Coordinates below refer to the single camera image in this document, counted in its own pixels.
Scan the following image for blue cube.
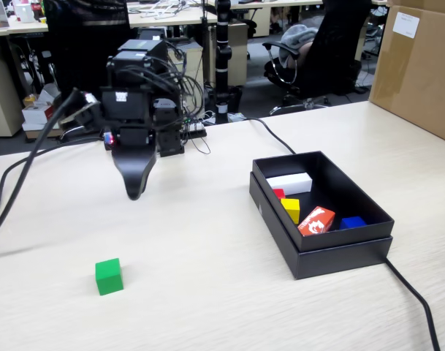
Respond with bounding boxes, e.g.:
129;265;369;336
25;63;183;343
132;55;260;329
339;216;367;230

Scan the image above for orange printed box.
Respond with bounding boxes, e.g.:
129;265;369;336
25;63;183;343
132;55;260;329
297;205;336;238

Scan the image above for thin black robot wires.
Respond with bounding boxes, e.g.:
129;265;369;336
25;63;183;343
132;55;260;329
126;39;212;155

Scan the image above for black segmented pole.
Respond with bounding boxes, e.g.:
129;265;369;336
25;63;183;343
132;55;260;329
213;0;233;124

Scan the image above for green cube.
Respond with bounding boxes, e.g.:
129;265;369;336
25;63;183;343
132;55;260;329
95;257;124;296

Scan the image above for beige office desk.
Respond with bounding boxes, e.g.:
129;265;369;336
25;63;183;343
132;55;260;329
207;0;325;11
129;4;218;29
0;15;50;38

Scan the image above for thick black camera cable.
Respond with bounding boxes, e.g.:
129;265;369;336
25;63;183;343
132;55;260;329
0;87;101;244

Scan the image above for green controller board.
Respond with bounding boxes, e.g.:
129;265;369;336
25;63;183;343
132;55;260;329
180;117;208;140

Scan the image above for black high-back chair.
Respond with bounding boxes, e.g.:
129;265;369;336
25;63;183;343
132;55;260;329
42;0;132;100

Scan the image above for beige drawer cabinet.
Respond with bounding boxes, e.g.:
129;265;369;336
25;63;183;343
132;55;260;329
227;22;251;88
172;39;205;110
0;54;25;138

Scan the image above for white rectangular block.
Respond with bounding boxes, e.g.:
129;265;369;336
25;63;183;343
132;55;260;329
265;172;313;196

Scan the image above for black box container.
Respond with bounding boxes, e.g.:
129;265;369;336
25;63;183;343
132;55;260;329
248;171;394;281

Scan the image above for white cardboard carton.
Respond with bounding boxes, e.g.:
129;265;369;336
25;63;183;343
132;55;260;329
21;83;62;133

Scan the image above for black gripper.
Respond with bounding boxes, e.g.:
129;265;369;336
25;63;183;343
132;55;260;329
100;86;159;201

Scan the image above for grey cloth bundle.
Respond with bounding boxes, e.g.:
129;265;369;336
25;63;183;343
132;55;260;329
280;23;320;69

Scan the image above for large brown cardboard box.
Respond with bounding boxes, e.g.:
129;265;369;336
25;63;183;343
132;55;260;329
368;0;445;154

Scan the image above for yellow cube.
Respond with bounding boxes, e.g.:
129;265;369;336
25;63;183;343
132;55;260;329
280;198;301;224

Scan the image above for black mesh office chair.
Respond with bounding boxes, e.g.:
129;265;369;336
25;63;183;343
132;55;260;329
262;0;373;115

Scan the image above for black open box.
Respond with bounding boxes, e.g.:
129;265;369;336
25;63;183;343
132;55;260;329
251;149;396;254

